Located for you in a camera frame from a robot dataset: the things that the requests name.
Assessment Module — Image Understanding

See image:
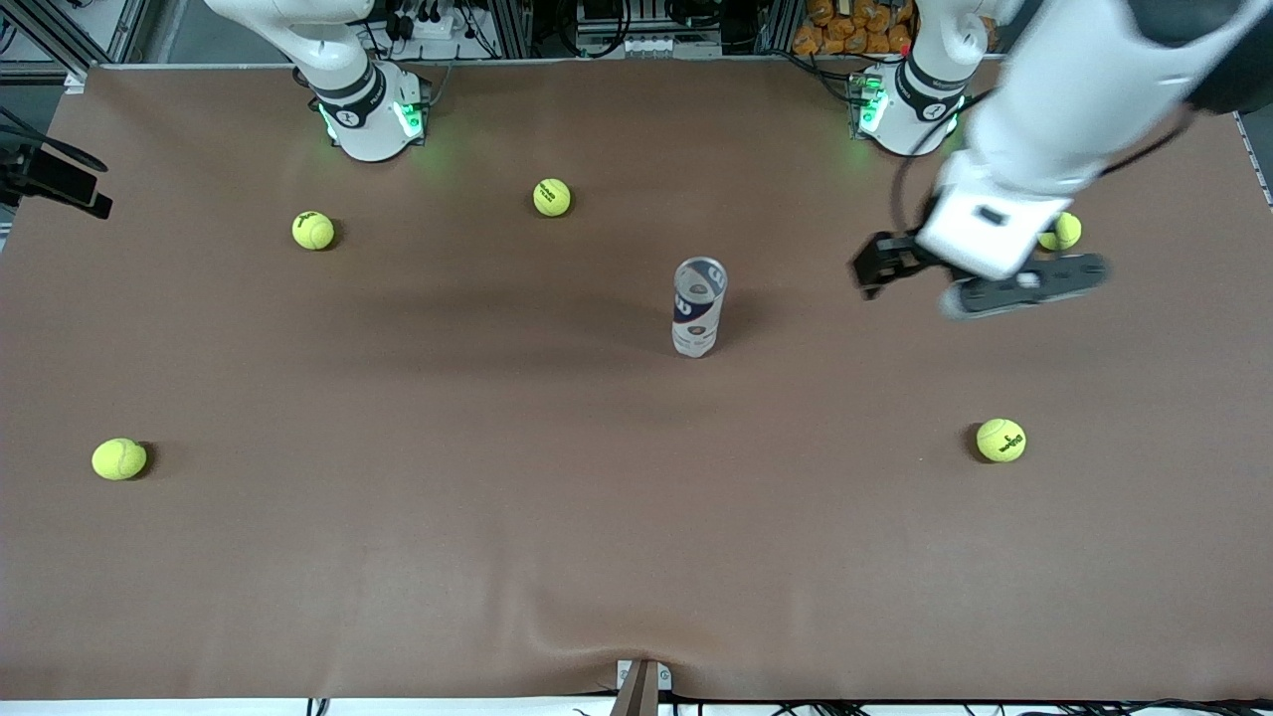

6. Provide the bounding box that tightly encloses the clear plastic tennis ball can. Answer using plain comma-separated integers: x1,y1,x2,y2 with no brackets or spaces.
671,257,729,359

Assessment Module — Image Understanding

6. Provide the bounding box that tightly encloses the white power strip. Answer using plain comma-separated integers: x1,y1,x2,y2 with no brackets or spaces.
615,35,724,59
390,5,468,41

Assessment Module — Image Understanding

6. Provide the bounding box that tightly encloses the orange packets pile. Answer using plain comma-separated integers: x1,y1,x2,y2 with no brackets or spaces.
793,0,921,57

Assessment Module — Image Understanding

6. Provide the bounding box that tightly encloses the brown table cover mat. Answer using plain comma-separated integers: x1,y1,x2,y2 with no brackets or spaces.
0,58,1273,702

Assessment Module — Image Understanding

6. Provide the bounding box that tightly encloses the small grey base connector box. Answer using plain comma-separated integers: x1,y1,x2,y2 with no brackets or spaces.
396,82,431,142
847,72,889,140

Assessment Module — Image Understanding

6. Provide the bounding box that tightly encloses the metal table clamp bracket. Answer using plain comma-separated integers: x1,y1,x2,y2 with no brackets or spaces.
615,658,673,716

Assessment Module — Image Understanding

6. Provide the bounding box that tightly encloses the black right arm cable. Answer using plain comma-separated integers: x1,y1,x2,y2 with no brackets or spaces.
0,104,107,172

